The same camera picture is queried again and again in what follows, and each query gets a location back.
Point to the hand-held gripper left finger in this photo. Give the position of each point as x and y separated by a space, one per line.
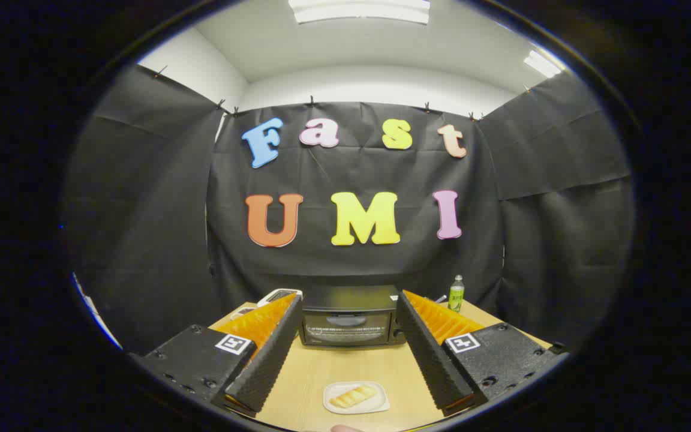
267 366

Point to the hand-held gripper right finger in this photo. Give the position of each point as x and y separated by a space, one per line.
432 360

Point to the golden bread roll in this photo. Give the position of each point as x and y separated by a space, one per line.
352 396

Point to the black toaster oven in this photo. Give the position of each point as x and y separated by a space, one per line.
345 297

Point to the white pop-up toaster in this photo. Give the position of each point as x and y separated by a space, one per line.
267 298

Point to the green drink bottle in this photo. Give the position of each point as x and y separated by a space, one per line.
456 297

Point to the white plate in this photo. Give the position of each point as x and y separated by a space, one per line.
381 404

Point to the black backdrop cloth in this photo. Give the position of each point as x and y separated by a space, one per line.
351 264

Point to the small ceiling light panel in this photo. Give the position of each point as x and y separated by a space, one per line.
540 63

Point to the large ceiling light panel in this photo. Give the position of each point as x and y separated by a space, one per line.
357 11

